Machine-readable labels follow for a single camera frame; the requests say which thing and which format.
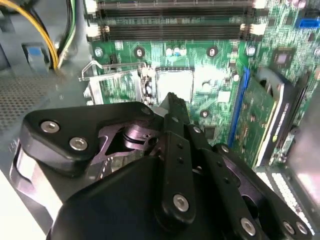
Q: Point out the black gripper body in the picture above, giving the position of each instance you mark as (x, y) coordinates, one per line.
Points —
(112, 205)

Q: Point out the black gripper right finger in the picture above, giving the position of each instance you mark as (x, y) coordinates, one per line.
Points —
(232, 205)

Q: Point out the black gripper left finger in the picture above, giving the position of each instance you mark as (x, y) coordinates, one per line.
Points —
(75, 120)

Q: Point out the silver square CPU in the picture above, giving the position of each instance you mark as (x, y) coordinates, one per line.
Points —
(175, 83)

